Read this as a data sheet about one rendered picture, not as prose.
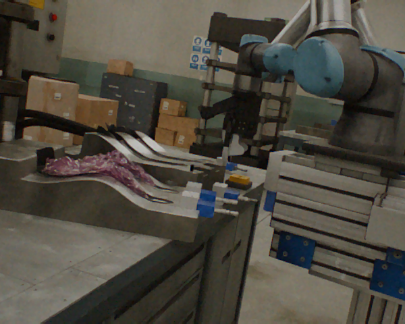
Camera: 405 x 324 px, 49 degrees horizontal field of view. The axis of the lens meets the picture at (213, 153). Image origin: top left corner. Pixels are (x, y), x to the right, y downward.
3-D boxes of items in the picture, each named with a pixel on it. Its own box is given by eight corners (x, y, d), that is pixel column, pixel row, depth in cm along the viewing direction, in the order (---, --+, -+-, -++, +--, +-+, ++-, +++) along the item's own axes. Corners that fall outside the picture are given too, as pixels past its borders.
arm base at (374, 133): (395, 154, 109) (405, 114, 108) (391, 158, 95) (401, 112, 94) (334, 142, 115) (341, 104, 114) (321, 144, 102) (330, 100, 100)
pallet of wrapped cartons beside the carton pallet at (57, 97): (79, 160, 553) (89, 85, 541) (25, 167, 472) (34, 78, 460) (5, 140, 599) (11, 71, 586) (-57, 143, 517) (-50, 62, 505)
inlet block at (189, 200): (235, 222, 103) (240, 200, 102) (236, 229, 98) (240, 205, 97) (180, 212, 103) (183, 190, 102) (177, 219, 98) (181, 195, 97)
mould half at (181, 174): (222, 190, 147) (229, 150, 145) (193, 205, 122) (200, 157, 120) (93, 159, 162) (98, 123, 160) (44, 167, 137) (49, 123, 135)
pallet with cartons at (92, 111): (113, 151, 659) (120, 101, 649) (83, 156, 580) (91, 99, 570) (43, 136, 686) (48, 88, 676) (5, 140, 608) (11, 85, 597)
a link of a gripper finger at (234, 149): (240, 167, 121) (247, 135, 122) (219, 163, 122) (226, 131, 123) (241, 169, 124) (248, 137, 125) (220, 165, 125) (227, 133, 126)
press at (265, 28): (283, 177, 677) (309, 40, 648) (252, 192, 534) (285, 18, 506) (225, 165, 710) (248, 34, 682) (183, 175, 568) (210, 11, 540)
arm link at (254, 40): (253, 33, 116) (235, 33, 124) (245, 75, 118) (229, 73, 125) (276, 39, 120) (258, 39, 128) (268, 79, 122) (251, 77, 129)
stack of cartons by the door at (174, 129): (201, 150, 836) (208, 105, 825) (194, 150, 806) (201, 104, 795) (161, 140, 867) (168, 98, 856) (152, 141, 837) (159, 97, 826)
